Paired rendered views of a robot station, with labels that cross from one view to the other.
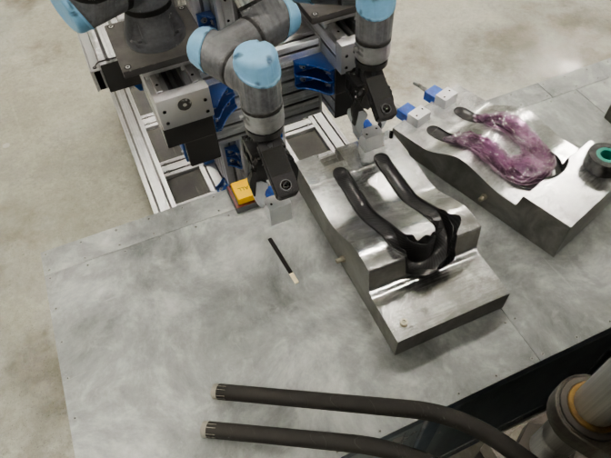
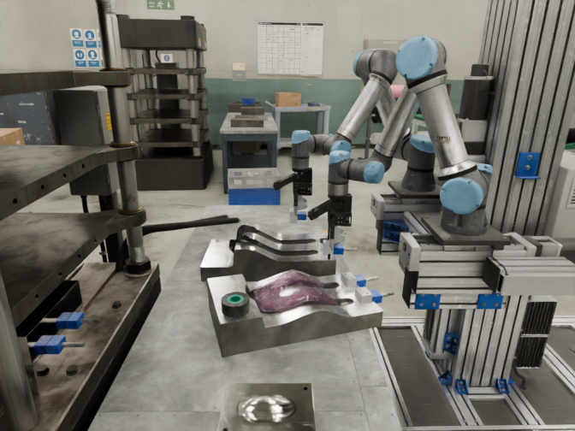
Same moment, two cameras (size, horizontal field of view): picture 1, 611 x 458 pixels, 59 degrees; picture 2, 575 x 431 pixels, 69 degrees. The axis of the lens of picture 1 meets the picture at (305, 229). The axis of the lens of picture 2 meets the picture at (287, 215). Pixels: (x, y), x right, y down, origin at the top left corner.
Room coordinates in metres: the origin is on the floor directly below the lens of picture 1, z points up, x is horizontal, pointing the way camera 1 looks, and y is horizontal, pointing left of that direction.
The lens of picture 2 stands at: (1.31, -1.58, 1.57)
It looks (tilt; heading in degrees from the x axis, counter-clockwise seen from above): 20 degrees down; 110
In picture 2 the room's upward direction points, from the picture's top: 1 degrees clockwise
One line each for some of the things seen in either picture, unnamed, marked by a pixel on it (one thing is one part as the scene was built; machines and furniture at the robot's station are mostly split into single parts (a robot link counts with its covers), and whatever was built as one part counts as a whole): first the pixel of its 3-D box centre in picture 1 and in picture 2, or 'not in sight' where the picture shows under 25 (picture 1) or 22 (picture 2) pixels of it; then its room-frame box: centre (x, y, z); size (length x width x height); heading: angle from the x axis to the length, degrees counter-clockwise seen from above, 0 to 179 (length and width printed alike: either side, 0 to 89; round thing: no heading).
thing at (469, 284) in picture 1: (393, 224); (269, 250); (0.73, -0.20, 0.87); 0.50 x 0.26 x 0.14; 21
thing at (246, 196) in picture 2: not in sight; (253, 192); (-0.72, 2.73, 0.11); 0.61 x 0.41 x 0.22; 25
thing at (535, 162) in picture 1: (505, 141); (293, 288); (0.93, -0.49, 0.90); 0.26 x 0.18 x 0.08; 38
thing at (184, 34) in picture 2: not in sight; (172, 103); (-2.25, 3.41, 1.03); 1.54 x 0.94 x 2.06; 115
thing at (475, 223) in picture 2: not in sight; (465, 214); (1.42, -0.11, 1.09); 0.15 x 0.15 x 0.10
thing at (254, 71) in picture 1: (257, 77); (301, 144); (0.76, 0.07, 1.25); 0.09 x 0.08 x 0.11; 45
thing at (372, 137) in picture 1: (362, 127); (340, 249); (1.00, -0.15, 0.90); 0.13 x 0.05 x 0.05; 21
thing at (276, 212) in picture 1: (270, 194); (304, 215); (0.78, 0.07, 0.93); 0.13 x 0.05 x 0.05; 21
